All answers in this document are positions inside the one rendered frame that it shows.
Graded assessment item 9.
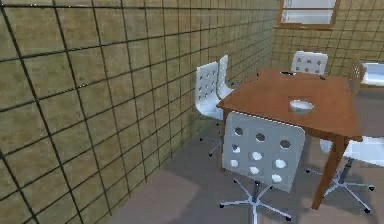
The white perforated swivel chair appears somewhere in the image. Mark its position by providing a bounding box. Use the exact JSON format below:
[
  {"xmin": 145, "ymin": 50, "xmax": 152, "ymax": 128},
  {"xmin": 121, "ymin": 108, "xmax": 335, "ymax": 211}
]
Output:
[
  {"xmin": 290, "ymin": 50, "xmax": 329, "ymax": 76},
  {"xmin": 217, "ymin": 54, "xmax": 236, "ymax": 100},
  {"xmin": 194, "ymin": 61, "xmax": 225, "ymax": 158},
  {"xmin": 305, "ymin": 135, "xmax": 384, "ymax": 215},
  {"xmin": 219, "ymin": 111, "xmax": 306, "ymax": 224}
]

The brown wooden table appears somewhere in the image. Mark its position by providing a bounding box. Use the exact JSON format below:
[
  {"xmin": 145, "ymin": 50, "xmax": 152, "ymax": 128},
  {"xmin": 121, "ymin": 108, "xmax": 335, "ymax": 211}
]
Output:
[{"xmin": 216, "ymin": 67, "xmax": 364, "ymax": 211}]

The white bowl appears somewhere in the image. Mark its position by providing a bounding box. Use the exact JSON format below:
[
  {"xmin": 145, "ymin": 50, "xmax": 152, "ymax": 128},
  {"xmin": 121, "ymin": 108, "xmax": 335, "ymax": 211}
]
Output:
[{"xmin": 289, "ymin": 99, "xmax": 315, "ymax": 115}]

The wooden framed window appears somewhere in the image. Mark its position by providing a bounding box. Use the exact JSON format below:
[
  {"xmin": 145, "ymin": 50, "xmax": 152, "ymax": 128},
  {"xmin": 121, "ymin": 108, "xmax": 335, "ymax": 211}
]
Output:
[{"xmin": 277, "ymin": 0, "xmax": 342, "ymax": 31}]

